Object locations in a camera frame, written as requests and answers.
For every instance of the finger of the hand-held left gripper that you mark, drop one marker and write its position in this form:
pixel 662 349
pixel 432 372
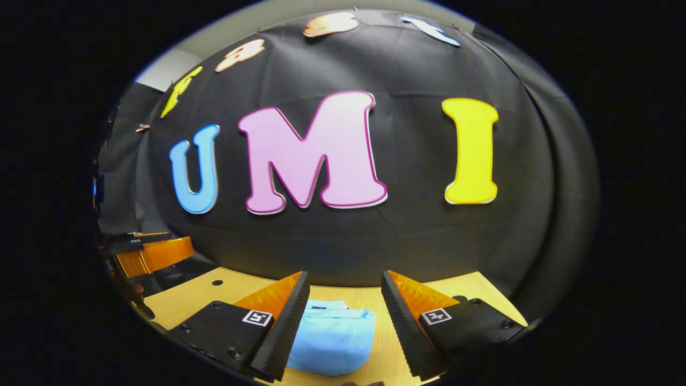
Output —
pixel 161 254
pixel 126 244

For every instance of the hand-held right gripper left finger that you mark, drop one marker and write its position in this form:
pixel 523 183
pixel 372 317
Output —
pixel 286 321

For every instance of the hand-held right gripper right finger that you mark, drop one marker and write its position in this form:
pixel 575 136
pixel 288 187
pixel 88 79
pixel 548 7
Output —
pixel 404 321

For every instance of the light blue T-shirt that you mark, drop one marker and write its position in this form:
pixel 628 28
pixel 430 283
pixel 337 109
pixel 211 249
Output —
pixel 332 343

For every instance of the black backdrop cloth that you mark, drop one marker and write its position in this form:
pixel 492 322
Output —
pixel 407 69

